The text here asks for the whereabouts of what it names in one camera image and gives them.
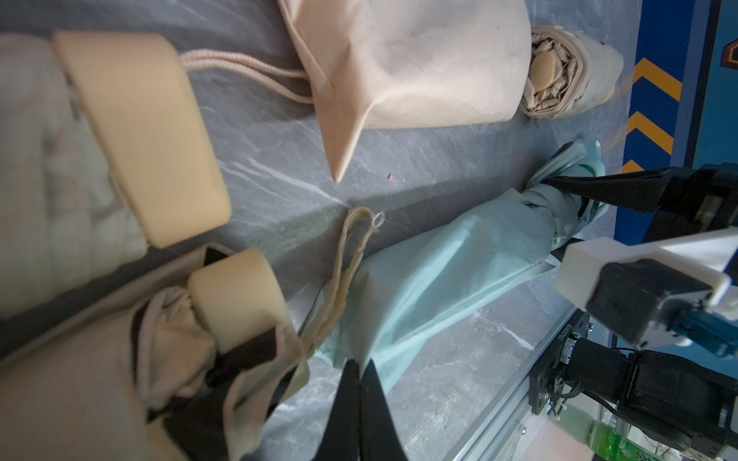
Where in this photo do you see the pale yellow sleeved umbrella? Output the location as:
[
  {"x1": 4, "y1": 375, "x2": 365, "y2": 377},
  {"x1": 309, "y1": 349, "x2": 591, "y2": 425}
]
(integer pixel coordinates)
[{"x1": 1, "y1": 207, "x2": 384, "y2": 460}]

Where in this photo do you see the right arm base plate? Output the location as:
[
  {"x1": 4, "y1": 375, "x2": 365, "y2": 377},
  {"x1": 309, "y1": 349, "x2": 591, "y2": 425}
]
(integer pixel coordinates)
[{"x1": 528, "y1": 310, "x2": 589, "y2": 415}]

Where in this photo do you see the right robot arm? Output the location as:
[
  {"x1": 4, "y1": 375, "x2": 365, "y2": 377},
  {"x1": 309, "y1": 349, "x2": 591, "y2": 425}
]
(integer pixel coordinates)
[{"x1": 528, "y1": 163, "x2": 737, "y2": 458}]

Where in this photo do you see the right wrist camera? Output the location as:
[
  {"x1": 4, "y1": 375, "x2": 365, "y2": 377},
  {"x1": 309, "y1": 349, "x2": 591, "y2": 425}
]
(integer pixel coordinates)
[{"x1": 553, "y1": 227, "x2": 737, "y2": 358}]

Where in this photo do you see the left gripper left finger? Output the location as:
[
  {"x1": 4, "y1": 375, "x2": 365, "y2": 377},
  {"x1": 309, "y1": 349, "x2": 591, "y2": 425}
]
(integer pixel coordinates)
[{"x1": 314, "y1": 359, "x2": 361, "y2": 461}]

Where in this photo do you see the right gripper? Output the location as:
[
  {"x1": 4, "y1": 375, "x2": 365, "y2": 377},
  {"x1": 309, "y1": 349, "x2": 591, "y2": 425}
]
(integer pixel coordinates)
[{"x1": 542, "y1": 163, "x2": 737, "y2": 243}]

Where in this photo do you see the mint green sleeved umbrella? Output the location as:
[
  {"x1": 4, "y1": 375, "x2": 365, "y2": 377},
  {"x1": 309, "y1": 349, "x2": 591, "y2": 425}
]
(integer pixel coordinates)
[{"x1": 524, "y1": 139, "x2": 608, "y2": 236}]

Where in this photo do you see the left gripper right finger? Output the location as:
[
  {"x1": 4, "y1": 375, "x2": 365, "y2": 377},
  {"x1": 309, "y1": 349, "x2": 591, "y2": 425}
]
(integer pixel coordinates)
[{"x1": 359, "y1": 360, "x2": 407, "y2": 461}]

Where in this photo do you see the cream umbrella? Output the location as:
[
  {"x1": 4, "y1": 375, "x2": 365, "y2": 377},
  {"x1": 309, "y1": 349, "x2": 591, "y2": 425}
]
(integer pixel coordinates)
[{"x1": 1, "y1": 30, "x2": 309, "y2": 319}]

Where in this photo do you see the beige sleeved umbrella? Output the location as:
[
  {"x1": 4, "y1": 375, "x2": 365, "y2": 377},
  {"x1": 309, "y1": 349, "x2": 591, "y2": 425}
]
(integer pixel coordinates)
[{"x1": 519, "y1": 25, "x2": 625, "y2": 120}]

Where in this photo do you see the mint green umbrella sleeve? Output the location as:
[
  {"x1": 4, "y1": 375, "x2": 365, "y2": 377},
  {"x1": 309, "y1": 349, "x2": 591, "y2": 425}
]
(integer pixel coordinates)
[{"x1": 316, "y1": 184, "x2": 584, "y2": 390}]

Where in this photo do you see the aluminium front rail frame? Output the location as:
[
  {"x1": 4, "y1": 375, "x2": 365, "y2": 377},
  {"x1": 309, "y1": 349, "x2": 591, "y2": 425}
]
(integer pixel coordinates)
[{"x1": 444, "y1": 307, "x2": 589, "y2": 460}]

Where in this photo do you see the beige umbrella sleeve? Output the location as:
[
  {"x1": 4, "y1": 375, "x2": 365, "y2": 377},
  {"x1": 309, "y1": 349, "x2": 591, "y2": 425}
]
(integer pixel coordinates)
[{"x1": 280, "y1": 0, "x2": 532, "y2": 182}]

